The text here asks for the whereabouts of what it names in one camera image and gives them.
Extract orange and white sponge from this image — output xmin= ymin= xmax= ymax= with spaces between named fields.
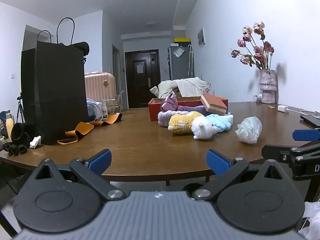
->
xmin=200 ymin=93 xmax=228 ymax=115

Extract white plastic bag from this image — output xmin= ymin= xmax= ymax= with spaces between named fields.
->
xmin=302 ymin=201 xmax=320 ymax=240

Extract black cylindrical parts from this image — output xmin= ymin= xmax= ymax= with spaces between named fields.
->
xmin=4 ymin=123 xmax=31 ymax=157

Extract grey refrigerator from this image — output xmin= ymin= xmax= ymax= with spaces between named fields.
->
xmin=167 ymin=45 xmax=195 ymax=81

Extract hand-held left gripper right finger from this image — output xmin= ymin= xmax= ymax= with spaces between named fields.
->
xmin=192 ymin=149 xmax=292 ymax=202

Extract red cardboard box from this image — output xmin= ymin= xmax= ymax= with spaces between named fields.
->
xmin=148 ymin=97 xmax=228 ymax=122

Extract dried pink flowers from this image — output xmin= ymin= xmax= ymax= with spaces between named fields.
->
xmin=230 ymin=22 xmax=275 ymax=71

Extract framed wall picture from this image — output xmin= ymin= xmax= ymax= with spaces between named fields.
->
xmin=197 ymin=27 xmax=206 ymax=48

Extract glass jar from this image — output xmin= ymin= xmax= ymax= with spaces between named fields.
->
xmin=102 ymin=99 xmax=118 ymax=115

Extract yellow plush toy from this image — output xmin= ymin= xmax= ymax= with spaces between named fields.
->
xmin=168 ymin=112 xmax=204 ymax=134

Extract small white figure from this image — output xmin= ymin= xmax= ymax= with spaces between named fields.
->
xmin=29 ymin=135 xmax=42 ymax=148

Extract black tripod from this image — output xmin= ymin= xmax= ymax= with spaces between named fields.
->
xmin=16 ymin=92 xmax=25 ymax=124

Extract dark wooden door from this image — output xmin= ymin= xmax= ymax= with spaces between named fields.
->
xmin=125 ymin=49 xmax=160 ymax=108

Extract lavender drawstring pouch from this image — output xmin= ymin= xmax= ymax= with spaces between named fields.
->
xmin=158 ymin=106 xmax=208 ymax=128

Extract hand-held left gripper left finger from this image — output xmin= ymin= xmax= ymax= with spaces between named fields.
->
xmin=26 ymin=149 xmax=125 ymax=202

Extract pink ribbed suitcase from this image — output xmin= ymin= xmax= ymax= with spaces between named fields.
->
xmin=84 ymin=72 xmax=115 ymax=105

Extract orange leather strap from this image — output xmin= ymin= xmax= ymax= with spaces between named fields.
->
xmin=90 ymin=113 xmax=123 ymax=127
xmin=57 ymin=122 xmax=95 ymax=145

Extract black phone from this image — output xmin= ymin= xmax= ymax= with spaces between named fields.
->
xmin=301 ymin=114 xmax=320 ymax=127

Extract black cloth in bag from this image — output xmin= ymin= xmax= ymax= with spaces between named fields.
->
xmin=67 ymin=41 xmax=90 ymax=55

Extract cream water bottle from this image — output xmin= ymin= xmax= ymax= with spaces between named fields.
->
xmin=5 ymin=112 xmax=14 ymax=139

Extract white cable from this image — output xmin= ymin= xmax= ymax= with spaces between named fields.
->
xmin=287 ymin=108 xmax=320 ymax=118

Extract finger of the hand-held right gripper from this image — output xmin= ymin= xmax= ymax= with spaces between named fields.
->
xmin=262 ymin=144 xmax=300 ymax=164
xmin=292 ymin=127 xmax=320 ymax=142

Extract clear plastic bag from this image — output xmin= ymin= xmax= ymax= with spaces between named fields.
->
xmin=234 ymin=116 xmax=263 ymax=144

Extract black paper bag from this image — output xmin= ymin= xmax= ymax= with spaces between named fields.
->
xmin=21 ymin=17 xmax=89 ymax=145

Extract white plush toy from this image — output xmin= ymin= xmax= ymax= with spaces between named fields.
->
xmin=191 ymin=117 xmax=216 ymax=140

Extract white folded umbrella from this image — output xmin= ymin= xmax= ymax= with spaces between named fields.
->
xmin=188 ymin=44 xmax=194 ymax=75

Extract light blue plush toy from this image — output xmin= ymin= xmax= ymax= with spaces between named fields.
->
xmin=206 ymin=114 xmax=233 ymax=132

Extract pink textured vase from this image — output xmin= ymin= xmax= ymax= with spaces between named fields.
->
xmin=259 ymin=69 xmax=277 ymax=104

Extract cream coat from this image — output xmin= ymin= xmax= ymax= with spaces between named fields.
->
xmin=150 ymin=77 xmax=212 ymax=99

